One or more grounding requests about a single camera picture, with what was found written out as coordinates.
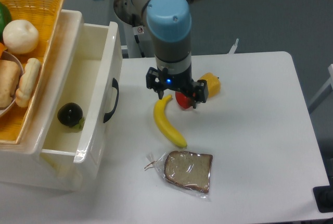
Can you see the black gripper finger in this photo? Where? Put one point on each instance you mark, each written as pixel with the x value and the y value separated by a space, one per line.
pixel 198 92
pixel 154 82

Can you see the red toy pepper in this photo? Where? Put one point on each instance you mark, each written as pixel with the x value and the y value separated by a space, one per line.
pixel 183 101

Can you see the black device at edge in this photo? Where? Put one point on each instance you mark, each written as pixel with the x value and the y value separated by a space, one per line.
pixel 323 198

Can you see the yellow banana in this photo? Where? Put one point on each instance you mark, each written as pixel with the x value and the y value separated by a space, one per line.
pixel 163 124

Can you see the beige toy bread roll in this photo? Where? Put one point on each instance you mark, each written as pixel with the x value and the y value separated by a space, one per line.
pixel 27 82

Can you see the dark purple toy eggplant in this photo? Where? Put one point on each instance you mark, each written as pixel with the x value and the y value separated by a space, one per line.
pixel 70 114

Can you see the white top drawer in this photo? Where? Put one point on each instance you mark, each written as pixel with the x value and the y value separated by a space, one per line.
pixel 97 59

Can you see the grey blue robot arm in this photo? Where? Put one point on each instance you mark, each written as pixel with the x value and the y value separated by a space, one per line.
pixel 169 24

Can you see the white chair frame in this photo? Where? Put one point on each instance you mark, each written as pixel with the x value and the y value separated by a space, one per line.
pixel 324 91

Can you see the tan toy bread loaf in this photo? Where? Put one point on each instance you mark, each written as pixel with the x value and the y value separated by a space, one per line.
pixel 10 73

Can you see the bagged bread slice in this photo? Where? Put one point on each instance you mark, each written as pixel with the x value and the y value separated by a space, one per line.
pixel 184 170

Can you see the yellow wicker basket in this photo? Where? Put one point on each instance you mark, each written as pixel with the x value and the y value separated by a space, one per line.
pixel 43 14

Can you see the white drawer cabinet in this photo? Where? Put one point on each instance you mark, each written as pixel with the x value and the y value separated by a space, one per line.
pixel 27 162

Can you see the black drawer handle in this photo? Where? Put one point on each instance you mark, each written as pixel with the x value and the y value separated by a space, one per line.
pixel 112 100

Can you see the white toy onion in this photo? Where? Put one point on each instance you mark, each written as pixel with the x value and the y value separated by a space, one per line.
pixel 20 36

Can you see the green toy pepper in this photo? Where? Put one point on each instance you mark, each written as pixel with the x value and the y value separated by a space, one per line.
pixel 5 18

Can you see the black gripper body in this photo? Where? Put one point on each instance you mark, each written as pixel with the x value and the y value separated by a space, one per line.
pixel 177 82

